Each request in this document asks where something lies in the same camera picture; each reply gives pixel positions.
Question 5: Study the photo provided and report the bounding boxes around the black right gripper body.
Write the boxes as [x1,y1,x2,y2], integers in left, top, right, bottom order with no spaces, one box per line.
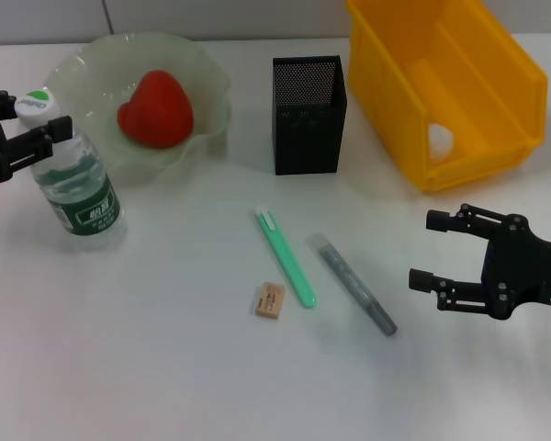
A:
[479,213,551,322]

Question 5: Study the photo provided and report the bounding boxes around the clear green-label water bottle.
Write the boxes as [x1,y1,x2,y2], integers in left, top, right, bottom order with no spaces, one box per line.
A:
[14,87,126,252]

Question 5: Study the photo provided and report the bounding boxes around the white paper ball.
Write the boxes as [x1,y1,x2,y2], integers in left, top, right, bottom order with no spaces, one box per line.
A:
[426,121,455,162]

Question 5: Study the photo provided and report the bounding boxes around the red orange fruit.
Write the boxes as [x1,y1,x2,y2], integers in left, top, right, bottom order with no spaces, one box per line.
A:
[116,69,196,149]

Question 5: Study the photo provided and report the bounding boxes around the grey marker pen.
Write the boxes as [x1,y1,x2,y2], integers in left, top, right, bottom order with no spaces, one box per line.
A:
[305,232,399,337]

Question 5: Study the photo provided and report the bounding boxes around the pale green wavy fruit plate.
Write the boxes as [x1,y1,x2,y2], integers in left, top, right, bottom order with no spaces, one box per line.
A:
[20,30,233,187]

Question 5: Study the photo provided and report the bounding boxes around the green pen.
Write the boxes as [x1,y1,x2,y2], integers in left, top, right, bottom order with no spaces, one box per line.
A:
[253,205,318,310]

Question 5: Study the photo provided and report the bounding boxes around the small beige eraser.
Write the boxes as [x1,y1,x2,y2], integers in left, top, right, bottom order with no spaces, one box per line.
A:
[254,280,286,321]

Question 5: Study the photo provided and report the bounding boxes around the black mesh pen holder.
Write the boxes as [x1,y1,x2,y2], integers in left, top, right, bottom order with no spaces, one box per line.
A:
[271,54,349,176]

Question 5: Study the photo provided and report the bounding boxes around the yellow plastic bin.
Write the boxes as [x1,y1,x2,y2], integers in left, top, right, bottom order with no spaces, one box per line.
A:
[345,0,548,194]

